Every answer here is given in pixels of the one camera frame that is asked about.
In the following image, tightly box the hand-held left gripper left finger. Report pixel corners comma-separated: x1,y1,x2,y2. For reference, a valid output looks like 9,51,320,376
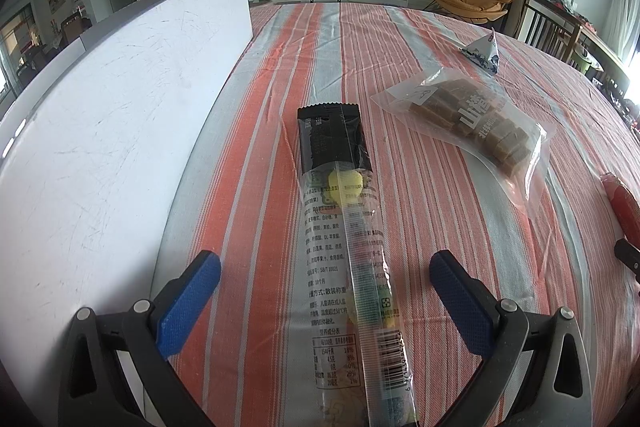
57,249,223,427

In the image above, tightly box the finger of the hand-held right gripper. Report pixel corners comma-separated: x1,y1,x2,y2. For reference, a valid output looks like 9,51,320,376
613,239,640,284

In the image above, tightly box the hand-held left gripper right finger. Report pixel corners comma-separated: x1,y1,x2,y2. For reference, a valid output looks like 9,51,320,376
429,249,593,427

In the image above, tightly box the red snack packet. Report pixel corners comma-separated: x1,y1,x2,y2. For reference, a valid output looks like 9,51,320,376
600,172,640,249

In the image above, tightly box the long black clear candy packet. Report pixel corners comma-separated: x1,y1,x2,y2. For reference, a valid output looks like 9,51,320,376
296,104,420,427

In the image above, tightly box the striped tablecloth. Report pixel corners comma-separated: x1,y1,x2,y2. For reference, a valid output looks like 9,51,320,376
144,1,640,427

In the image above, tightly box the clear bag of brown cubes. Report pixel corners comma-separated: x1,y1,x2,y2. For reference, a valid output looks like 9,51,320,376
369,67,557,211

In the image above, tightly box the white board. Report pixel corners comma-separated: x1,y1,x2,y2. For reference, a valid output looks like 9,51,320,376
0,0,254,427

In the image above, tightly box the cluttered side table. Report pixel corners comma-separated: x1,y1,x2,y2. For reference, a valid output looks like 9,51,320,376
547,0,640,118

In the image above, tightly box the white blue triangular packet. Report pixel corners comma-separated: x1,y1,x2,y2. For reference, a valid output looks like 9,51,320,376
458,28,501,76

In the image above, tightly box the dark wooden chair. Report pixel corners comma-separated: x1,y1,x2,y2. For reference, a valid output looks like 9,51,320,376
514,0,584,58

